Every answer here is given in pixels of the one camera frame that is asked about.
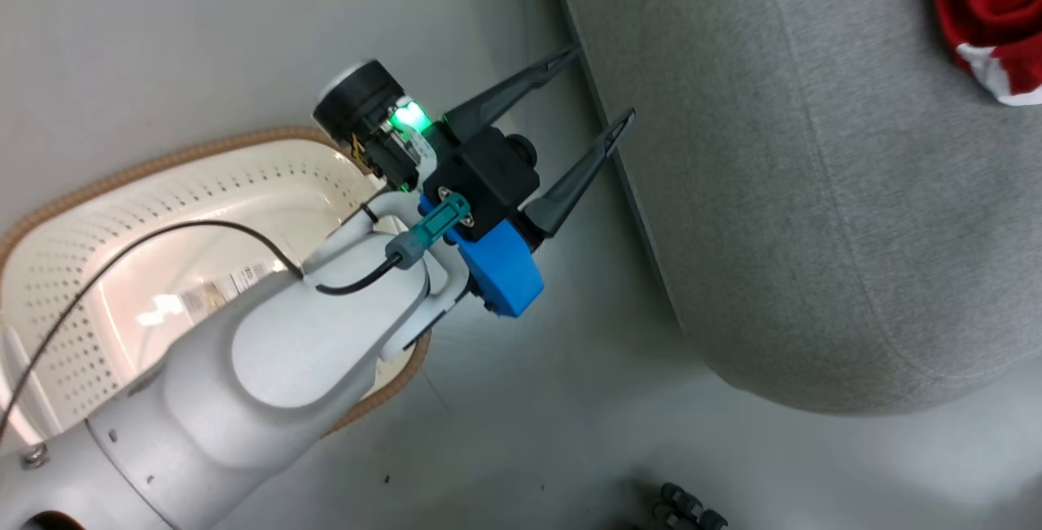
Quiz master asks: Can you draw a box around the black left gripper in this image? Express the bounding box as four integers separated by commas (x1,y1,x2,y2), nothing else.
313,44,637,243

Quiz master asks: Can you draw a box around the white perforated laundry basket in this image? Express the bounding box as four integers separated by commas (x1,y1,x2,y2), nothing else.
0,126,434,453

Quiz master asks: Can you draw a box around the red and white clothing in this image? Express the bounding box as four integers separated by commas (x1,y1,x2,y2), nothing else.
933,0,1042,107

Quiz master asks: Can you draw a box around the white printed label sticker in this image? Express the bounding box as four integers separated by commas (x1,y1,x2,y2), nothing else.
177,261,276,318

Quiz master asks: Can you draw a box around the black ribbed object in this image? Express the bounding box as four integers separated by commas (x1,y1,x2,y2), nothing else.
650,481,730,530

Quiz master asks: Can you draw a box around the grey fabric sofa seat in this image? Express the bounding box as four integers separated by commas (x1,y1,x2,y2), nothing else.
544,0,1042,417

